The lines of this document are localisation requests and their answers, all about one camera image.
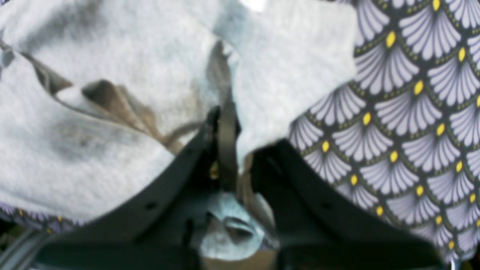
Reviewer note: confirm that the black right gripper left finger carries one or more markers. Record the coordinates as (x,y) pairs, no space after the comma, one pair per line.
(156,229)

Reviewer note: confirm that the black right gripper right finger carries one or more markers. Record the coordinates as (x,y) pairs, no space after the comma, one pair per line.
(319,229)

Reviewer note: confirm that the light grey T-shirt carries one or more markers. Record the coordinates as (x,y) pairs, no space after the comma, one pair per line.
(99,96)

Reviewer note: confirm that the fan-patterned table cloth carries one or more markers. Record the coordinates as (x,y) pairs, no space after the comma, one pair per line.
(401,139)

